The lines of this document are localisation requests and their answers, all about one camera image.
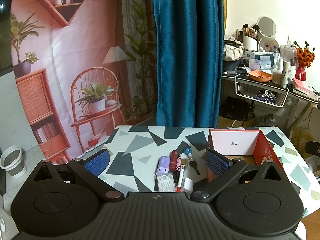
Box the black key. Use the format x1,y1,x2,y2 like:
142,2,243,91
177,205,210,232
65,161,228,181
188,158,200,176

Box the white charger adapter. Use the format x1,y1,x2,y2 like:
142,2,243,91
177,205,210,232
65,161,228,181
180,177,194,193

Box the checkered pen tube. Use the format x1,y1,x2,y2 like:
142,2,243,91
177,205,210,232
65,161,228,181
173,155,181,184

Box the red cardboard box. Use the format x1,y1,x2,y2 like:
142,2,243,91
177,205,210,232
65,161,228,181
205,129,283,182

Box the dark red lipstick tube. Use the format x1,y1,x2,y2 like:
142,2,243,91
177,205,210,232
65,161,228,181
169,150,177,172

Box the red white marker pen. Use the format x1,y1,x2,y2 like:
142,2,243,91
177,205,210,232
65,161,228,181
176,164,185,192

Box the purple rectangular case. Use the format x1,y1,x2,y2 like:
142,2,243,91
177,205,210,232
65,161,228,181
156,156,170,176

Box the clear box of floss picks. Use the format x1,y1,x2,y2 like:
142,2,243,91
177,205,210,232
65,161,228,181
157,173,176,192

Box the printed room backdrop cloth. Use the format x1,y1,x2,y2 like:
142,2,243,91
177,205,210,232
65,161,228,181
10,0,156,164

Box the brown cardboard box on floor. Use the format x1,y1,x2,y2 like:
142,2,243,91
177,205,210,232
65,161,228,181
217,116,255,128

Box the black bag under desk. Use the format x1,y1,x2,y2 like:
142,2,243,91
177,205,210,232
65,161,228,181
219,96,254,121

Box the white plastic bucket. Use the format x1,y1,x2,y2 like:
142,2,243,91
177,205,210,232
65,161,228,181
1,145,27,179

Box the orange bowl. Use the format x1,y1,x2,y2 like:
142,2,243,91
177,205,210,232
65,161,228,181
248,70,272,83

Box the cluttered desk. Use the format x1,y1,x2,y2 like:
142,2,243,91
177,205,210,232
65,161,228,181
222,74,319,139

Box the cotton swab container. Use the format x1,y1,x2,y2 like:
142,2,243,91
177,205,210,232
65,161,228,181
272,69,282,85

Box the pink book on desk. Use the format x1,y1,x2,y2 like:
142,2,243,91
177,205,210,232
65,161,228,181
292,78,310,94

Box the white tall bottle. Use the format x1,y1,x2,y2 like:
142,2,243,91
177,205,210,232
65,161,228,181
280,61,290,88

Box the orange flowers in red vase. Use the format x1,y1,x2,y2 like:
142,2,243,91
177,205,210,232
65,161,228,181
292,41,315,81

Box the round white mirror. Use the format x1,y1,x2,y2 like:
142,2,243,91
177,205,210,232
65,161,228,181
257,16,277,40

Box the teal blue curtain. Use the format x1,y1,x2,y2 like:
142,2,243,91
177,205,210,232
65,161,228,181
153,0,223,127

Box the white wire under-desk basket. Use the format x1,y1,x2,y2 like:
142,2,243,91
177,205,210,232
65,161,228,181
235,74,290,108

